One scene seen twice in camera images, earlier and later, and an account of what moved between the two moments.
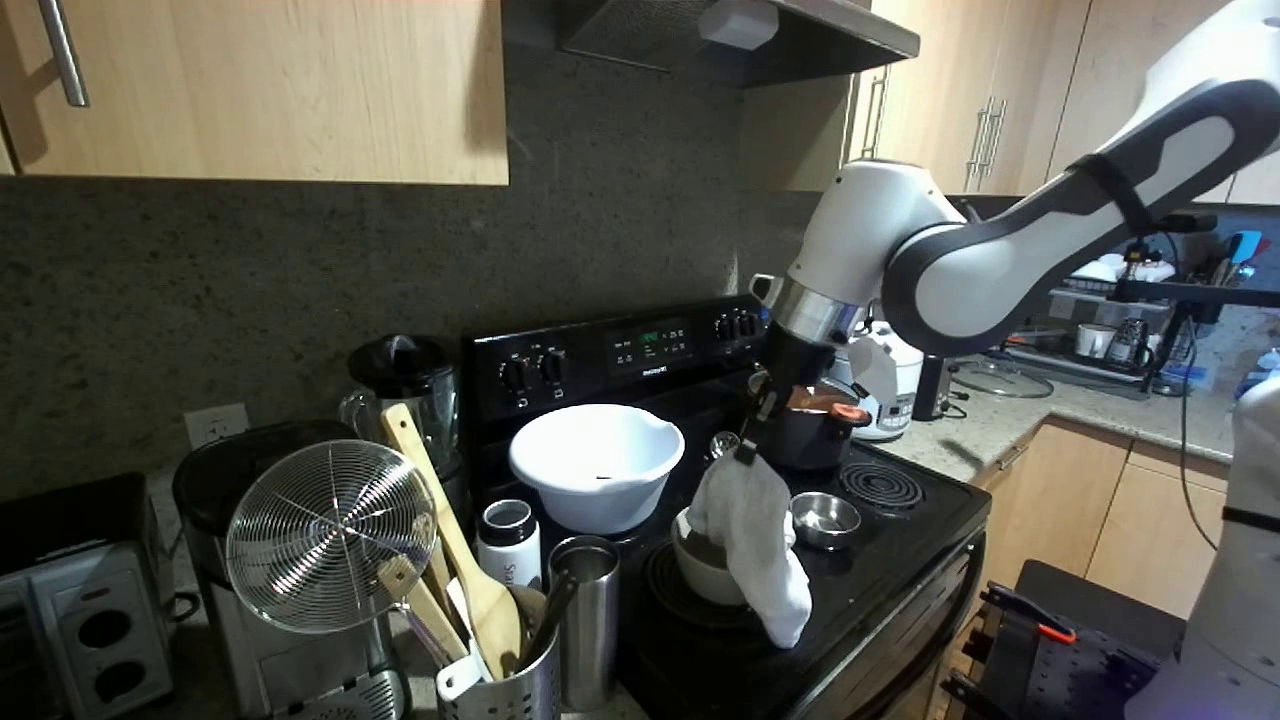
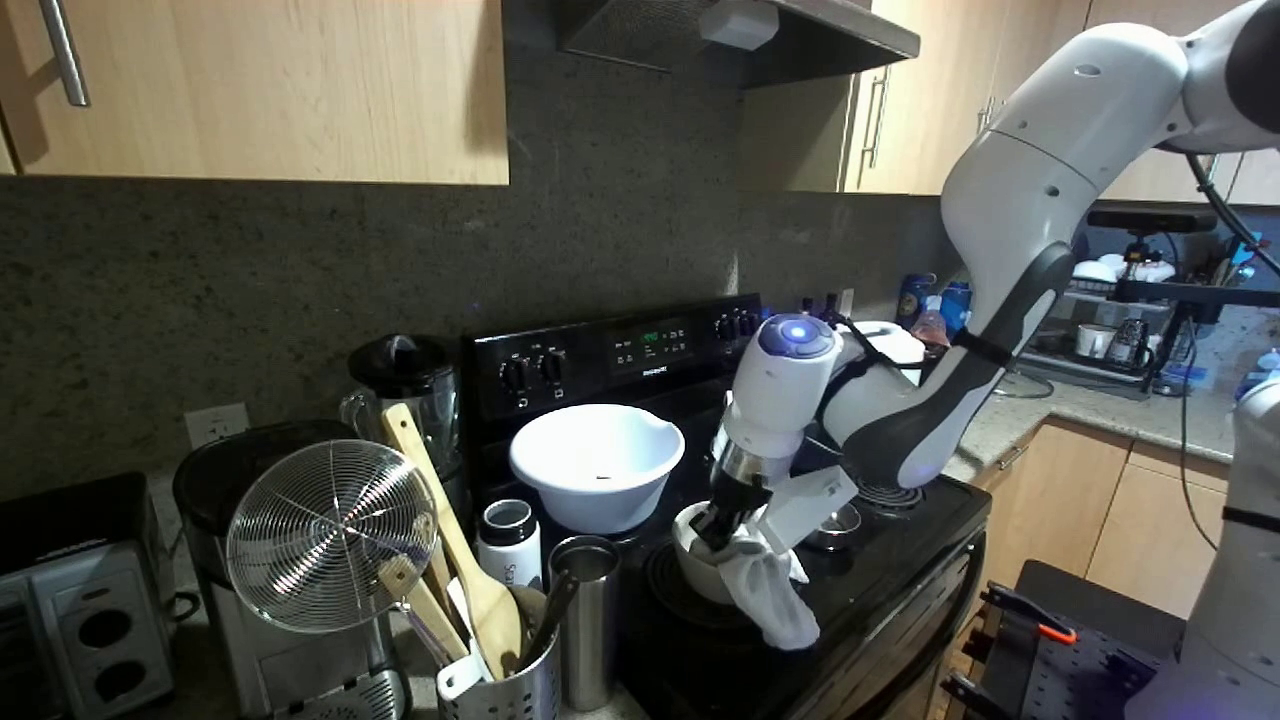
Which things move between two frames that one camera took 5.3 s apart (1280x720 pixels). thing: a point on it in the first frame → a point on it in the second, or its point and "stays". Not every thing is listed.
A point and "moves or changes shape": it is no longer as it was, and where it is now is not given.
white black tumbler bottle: [509, 540] stays
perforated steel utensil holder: [530, 695] stays
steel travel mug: [587, 575] stays
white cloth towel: [748, 508] moves or changes shape
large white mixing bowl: [599, 468] stays
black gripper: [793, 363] → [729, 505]
